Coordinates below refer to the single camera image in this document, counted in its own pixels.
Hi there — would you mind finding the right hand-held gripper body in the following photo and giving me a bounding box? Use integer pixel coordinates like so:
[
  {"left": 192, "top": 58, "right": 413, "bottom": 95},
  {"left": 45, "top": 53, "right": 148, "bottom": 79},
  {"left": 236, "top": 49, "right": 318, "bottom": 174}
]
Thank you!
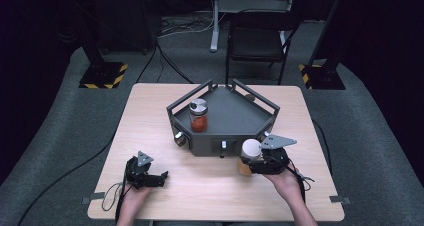
[{"left": 256, "top": 134, "right": 298, "bottom": 176}]

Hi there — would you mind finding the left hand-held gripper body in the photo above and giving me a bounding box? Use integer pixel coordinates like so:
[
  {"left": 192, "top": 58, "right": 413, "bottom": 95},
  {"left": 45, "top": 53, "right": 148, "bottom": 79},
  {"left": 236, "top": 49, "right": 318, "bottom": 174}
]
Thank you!
[{"left": 124, "top": 149, "right": 158, "bottom": 191}]

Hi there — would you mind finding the white-lidded orange spice jar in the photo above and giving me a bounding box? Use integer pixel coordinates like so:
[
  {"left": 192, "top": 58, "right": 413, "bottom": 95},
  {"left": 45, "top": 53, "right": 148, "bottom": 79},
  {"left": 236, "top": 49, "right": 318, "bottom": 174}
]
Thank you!
[{"left": 236, "top": 138, "right": 263, "bottom": 177}]

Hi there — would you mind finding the black corner rack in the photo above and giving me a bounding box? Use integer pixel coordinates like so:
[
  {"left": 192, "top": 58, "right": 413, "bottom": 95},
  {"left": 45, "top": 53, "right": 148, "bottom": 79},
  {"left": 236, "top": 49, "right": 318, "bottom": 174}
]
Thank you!
[{"left": 165, "top": 78, "right": 281, "bottom": 159}]

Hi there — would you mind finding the silver-lidded red spice jar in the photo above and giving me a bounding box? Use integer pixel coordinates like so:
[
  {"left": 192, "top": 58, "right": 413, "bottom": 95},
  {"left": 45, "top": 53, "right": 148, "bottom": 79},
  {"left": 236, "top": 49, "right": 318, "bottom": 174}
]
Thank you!
[{"left": 188, "top": 98, "right": 209, "bottom": 133}]

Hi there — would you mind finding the person's right hand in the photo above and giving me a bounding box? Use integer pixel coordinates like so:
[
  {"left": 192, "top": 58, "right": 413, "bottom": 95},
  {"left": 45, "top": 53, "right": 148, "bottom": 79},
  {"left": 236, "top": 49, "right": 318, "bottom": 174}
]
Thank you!
[{"left": 263, "top": 166, "right": 304, "bottom": 204}]

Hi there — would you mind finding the person's left hand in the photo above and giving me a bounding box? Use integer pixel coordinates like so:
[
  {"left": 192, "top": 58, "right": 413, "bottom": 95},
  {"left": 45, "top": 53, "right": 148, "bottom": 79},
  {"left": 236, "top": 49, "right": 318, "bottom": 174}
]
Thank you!
[{"left": 120, "top": 184, "right": 154, "bottom": 221}]

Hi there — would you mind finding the grey tape piece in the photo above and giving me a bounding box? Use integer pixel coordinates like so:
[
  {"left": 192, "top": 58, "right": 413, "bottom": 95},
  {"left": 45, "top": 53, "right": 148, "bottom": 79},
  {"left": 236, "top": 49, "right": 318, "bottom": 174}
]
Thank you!
[
  {"left": 81, "top": 191, "right": 106, "bottom": 206},
  {"left": 329, "top": 195, "right": 352, "bottom": 206}
]

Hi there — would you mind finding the black stand with striped base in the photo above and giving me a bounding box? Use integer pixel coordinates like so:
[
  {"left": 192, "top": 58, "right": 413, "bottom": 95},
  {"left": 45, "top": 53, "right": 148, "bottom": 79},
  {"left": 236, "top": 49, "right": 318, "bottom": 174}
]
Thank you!
[
  {"left": 78, "top": 0, "right": 129, "bottom": 90},
  {"left": 298, "top": 0, "right": 347, "bottom": 91}
]

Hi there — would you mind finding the black folding chair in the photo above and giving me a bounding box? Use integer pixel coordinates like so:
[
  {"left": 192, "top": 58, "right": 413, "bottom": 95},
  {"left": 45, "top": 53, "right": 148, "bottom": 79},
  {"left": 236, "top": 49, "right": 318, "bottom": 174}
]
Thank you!
[{"left": 225, "top": 8, "right": 301, "bottom": 86}]

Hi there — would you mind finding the white metal stand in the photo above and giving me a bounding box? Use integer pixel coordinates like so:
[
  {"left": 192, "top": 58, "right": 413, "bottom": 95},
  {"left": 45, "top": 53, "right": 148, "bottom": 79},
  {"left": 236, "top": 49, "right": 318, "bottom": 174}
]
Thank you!
[{"left": 209, "top": 0, "right": 298, "bottom": 53}]

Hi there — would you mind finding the left hand-held gripper cable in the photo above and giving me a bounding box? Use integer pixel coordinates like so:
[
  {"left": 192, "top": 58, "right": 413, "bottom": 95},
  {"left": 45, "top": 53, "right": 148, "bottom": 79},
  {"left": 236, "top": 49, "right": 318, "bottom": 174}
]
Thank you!
[{"left": 101, "top": 165, "right": 135, "bottom": 224}]

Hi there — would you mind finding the hand-held gripper cable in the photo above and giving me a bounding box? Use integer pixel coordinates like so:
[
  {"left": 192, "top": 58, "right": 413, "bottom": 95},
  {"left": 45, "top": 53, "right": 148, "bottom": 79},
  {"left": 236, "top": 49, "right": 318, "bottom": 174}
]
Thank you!
[
  {"left": 101, "top": 165, "right": 135, "bottom": 224},
  {"left": 285, "top": 161, "right": 316, "bottom": 204}
]

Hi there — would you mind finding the right hand-held gripper cable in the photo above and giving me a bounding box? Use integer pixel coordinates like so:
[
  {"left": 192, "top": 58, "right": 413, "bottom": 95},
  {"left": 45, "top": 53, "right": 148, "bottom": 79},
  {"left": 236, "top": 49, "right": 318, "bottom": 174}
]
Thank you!
[{"left": 285, "top": 161, "right": 316, "bottom": 204}]

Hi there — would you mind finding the thin black floor cable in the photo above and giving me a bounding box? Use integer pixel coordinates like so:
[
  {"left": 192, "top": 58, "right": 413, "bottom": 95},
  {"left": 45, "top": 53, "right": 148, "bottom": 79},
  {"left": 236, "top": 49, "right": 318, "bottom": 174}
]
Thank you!
[{"left": 311, "top": 118, "right": 334, "bottom": 177}]

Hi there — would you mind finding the long black floor cable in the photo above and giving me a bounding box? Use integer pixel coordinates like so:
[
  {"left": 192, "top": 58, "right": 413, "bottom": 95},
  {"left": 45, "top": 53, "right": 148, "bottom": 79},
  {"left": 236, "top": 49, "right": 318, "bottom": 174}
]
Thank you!
[{"left": 16, "top": 130, "right": 117, "bottom": 226}]

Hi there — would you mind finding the bundle of floor cables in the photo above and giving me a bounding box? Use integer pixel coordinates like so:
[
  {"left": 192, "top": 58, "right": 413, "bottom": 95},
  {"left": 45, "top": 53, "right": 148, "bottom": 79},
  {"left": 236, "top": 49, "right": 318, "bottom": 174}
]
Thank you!
[{"left": 157, "top": 15, "right": 215, "bottom": 39}]

